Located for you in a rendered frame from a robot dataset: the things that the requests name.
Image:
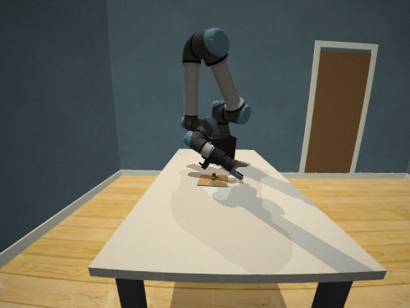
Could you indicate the tan mat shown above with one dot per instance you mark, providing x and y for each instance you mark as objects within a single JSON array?
[{"x": 206, "y": 180}]

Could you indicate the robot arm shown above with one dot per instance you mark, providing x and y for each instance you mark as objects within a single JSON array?
[{"x": 211, "y": 45}]

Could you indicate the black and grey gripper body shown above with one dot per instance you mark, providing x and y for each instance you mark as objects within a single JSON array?
[{"x": 217, "y": 156}]

